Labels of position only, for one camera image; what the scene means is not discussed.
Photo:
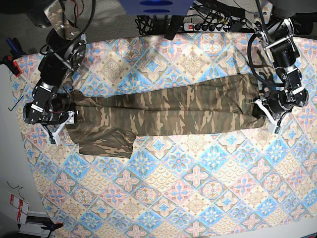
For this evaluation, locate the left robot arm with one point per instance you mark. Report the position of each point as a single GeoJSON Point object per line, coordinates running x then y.
{"type": "Point", "coordinates": [276, 37]}

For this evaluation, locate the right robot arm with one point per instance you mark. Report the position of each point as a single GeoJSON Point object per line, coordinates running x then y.
{"type": "Point", "coordinates": [65, 50]}

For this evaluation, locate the white power strip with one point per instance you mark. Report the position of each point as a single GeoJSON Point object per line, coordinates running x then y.
{"type": "Point", "coordinates": [198, 27]}

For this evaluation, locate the red black clamp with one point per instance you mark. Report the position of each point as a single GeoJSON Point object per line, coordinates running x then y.
{"type": "Point", "coordinates": [12, 65]}

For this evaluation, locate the red white label tag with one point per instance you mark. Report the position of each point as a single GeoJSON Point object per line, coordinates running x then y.
{"type": "Point", "coordinates": [21, 209]}

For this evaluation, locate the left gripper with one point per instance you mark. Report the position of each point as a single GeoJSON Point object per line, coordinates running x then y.
{"type": "Point", "coordinates": [274, 107]}

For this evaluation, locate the camouflage T-shirt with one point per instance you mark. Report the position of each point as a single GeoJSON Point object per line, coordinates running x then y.
{"type": "Point", "coordinates": [109, 126]}

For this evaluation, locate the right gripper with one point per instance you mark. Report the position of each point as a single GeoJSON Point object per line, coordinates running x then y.
{"type": "Point", "coordinates": [57, 113]}

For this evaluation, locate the black orange bottom clamp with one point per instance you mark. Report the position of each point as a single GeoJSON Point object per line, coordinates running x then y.
{"type": "Point", "coordinates": [51, 226]}

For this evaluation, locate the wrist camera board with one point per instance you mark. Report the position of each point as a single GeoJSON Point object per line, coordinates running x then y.
{"type": "Point", "coordinates": [274, 129]}
{"type": "Point", "coordinates": [54, 140]}

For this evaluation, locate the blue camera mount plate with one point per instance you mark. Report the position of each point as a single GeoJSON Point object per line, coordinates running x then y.
{"type": "Point", "coordinates": [156, 7]}

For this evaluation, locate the black centre bracket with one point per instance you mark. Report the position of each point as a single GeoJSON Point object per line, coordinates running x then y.
{"type": "Point", "coordinates": [173, 27]}

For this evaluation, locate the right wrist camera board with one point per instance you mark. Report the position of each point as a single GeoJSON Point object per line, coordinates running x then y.
{"type": "Point", "coordinates": [54, 140]}

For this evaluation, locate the blue clamp handle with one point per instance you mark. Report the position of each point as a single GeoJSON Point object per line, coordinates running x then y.
{"type": "Point", "coordinates": [16, 49]}

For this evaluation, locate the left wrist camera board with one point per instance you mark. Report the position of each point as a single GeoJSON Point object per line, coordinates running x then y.
{"type": "Point", "coordinates": [274, 129]}

